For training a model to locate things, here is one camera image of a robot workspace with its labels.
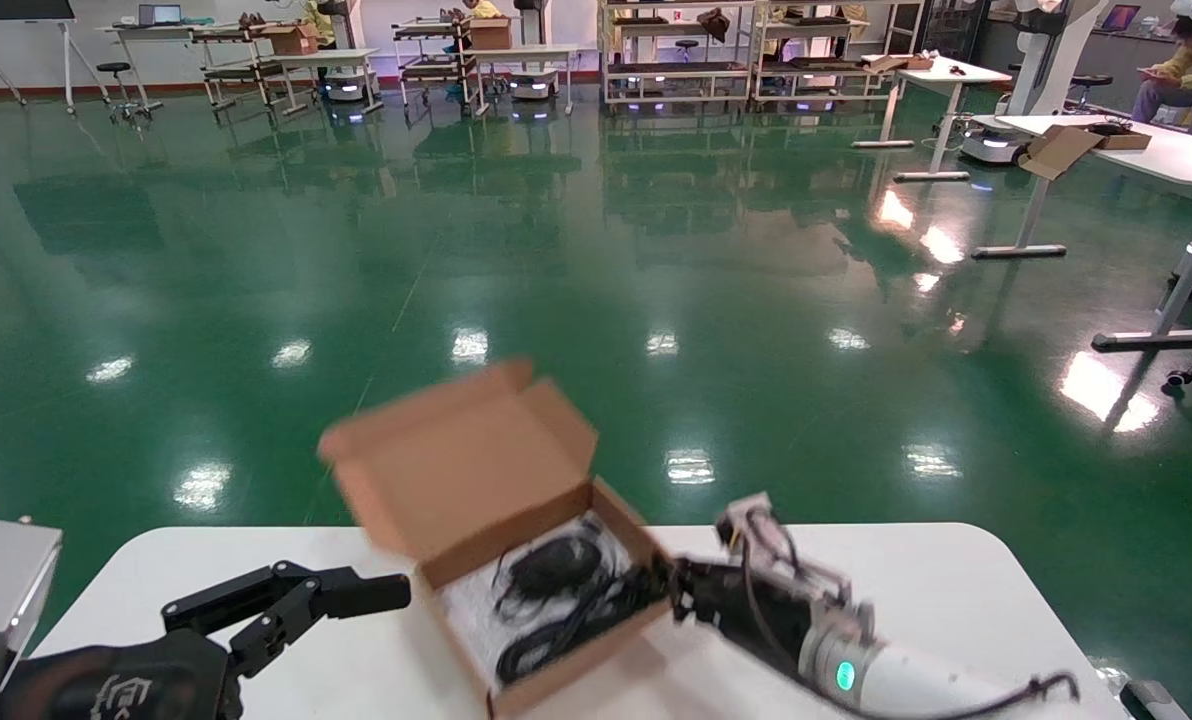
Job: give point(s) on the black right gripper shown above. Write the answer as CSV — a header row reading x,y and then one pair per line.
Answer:
x,y
756,615

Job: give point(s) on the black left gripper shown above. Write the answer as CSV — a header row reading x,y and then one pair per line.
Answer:
x,y
106,680

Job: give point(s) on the brown cardboard storage box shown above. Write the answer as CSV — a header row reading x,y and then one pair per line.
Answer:
x,y
466,480

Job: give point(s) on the open brown cardboard box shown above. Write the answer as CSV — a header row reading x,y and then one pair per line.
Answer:
x,y
1061,150

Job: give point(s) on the black computer mouse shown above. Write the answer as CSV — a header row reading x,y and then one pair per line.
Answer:
x,y
554,565

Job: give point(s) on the white shelf rack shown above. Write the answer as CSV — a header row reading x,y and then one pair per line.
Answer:
x,y
836,65
676,68

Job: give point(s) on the metal trolley rack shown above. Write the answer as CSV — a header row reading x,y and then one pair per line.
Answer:
x,y
436,65
241,70

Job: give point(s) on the person in yellow clothes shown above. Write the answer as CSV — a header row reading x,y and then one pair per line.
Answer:
x,y
481,8
321,20

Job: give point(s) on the black wheeled stool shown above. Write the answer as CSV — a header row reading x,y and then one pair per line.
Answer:
x,y
116,70

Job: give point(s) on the grey laptop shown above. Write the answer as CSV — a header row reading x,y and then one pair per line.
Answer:
x,y
160,14

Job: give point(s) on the white standing robot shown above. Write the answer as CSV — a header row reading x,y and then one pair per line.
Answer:
x,y
1041,60

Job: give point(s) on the black round stool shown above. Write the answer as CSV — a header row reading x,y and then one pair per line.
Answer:
x,y
1089,81

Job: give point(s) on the large white desk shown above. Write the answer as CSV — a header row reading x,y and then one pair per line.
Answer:
x,y
1181,155

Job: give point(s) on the black screen on tripod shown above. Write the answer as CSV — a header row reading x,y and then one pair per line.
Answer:
x,y
11,8

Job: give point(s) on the open laptop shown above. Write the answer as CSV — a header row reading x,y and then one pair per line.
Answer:
x,y
1121,17

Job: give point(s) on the seated person with white helmet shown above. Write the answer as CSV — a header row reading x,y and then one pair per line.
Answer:
x,y
1191,75

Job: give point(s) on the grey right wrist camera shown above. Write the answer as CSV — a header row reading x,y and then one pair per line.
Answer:
x,y
751,530

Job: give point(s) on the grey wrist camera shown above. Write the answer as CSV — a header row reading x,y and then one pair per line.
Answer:
x,y
751,530
1,590

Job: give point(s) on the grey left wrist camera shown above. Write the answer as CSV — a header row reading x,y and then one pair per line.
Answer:
x,y
1,590

